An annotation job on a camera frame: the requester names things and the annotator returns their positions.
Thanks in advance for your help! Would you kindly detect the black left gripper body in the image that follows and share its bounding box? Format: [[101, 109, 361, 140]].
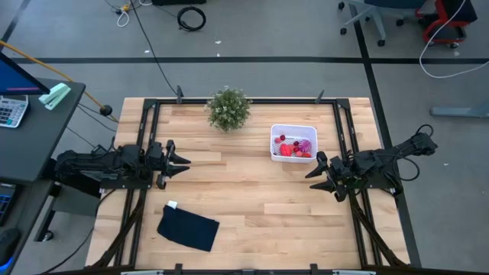
[[147, 139, 176, 191]]

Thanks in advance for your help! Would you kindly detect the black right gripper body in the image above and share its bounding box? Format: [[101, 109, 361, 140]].
[[316, 150, 355, 203]]

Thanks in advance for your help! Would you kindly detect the white perforated plastic basket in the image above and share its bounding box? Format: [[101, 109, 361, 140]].
[[269, 123, 319, 164]]

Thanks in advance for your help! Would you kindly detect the dark blue folded cloth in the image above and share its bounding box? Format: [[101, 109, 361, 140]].
[[156, 199, 221, 253]]

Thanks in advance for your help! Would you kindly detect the green potted plant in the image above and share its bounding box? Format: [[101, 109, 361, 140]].
[[206, 86, 253, 133]]

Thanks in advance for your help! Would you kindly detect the grey desk base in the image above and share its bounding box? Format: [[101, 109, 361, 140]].
[[34, 179, 115, 244]]

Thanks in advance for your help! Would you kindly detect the mint green stapler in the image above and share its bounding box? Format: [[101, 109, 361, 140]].
[[37, 82, 73, 112]]

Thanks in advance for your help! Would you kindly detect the dark grey office desk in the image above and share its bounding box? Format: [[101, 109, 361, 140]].
[[0, 78, 87, 275]]

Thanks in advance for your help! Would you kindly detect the grey metal floor bar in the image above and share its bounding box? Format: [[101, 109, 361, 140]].
[[429, 103, 489, 118]]

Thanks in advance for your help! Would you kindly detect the grey desk calculator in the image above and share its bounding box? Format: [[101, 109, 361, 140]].
[[0, 95, 31, 129]]

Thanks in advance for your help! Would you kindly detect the backlit black keyboard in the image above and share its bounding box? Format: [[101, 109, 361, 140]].
[[0, 182, 18, 226]]

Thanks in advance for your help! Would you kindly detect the flat monitor with blue screen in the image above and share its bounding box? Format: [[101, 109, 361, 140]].
[[0, 51, 51, 96]]

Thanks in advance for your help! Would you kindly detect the black computer mouse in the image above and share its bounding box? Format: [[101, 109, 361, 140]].
[[0, 227, 21, 268]]

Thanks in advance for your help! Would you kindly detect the grey office chair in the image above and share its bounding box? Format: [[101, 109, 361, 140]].
[[338, 0, 427, 47]]

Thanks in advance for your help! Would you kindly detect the red and black cart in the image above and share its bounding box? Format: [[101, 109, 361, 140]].
[[415, 0, 478, 50]]

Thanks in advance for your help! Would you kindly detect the black aluminium table frame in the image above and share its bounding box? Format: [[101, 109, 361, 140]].
[[91, 97, 412, 270]]

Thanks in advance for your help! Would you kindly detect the long black floor cable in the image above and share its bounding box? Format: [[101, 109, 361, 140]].
[[128, 0, 180, 96]]

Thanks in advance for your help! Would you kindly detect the coiled black cable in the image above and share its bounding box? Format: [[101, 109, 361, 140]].
[[176, 5, 207, 33]]

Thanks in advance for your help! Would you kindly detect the long white cable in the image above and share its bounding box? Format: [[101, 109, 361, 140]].
[[419, 0, 489, 79]]

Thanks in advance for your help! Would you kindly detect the yellow cable with black ball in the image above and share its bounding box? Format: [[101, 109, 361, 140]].
[[0, 40, 115, 122]]

